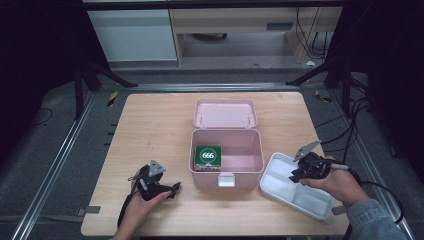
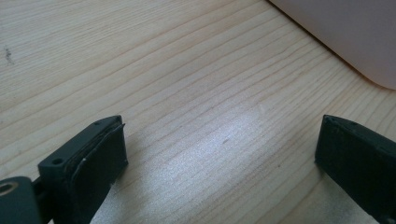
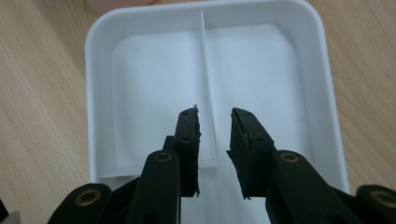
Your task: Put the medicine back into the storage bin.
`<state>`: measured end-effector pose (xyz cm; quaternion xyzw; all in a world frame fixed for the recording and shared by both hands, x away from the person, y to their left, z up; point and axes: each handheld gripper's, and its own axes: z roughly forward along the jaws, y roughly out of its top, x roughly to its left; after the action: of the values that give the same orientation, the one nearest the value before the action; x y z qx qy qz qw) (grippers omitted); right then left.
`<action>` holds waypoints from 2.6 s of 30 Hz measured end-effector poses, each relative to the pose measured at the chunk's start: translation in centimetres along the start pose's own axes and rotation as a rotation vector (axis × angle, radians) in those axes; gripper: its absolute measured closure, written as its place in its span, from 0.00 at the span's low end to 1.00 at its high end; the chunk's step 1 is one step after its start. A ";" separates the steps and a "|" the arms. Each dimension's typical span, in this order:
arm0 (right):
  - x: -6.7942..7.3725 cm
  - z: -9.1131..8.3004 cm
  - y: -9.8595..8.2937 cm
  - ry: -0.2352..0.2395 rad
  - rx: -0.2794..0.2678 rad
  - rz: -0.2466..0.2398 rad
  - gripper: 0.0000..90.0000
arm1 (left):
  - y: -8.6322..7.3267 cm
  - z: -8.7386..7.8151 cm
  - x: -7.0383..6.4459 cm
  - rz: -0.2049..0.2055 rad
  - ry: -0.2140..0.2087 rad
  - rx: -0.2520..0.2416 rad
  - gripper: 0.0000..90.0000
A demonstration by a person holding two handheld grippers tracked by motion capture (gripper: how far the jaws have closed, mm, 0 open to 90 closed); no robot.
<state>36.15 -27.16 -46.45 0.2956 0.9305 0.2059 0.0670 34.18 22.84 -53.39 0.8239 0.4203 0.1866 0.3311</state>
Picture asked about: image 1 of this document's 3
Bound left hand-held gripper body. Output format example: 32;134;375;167
136;159;171;202

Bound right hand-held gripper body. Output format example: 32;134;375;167
292;139;350;181

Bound white divided tray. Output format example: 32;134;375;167
259;151;335;222

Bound green carton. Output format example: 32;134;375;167
193;144;223;173

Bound pink storage box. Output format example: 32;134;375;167
188;98;265;191

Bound person's left hand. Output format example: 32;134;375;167
114;176;173;239

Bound person's right hand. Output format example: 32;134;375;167
299;169;363;207

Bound yellow black tape strip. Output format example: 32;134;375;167
106;90;120;108
314;88;333;104

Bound black metal stand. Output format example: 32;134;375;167
285;59;353;118
73;59;140;121

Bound white cabinet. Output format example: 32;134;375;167
86;8;179;63

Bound light wooden desk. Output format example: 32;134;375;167
168;6;344;65

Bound left hand-held gripper cable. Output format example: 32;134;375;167
117;173;143;229

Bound aluminium rail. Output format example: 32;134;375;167
132;82;302;93
11;91;98;240
327;89;417;240

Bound black looped floor cable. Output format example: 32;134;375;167
314;96;406;225

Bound thin black floor cable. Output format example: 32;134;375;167
31;107;54;127

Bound black cables under desk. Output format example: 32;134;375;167
294;6;335;61

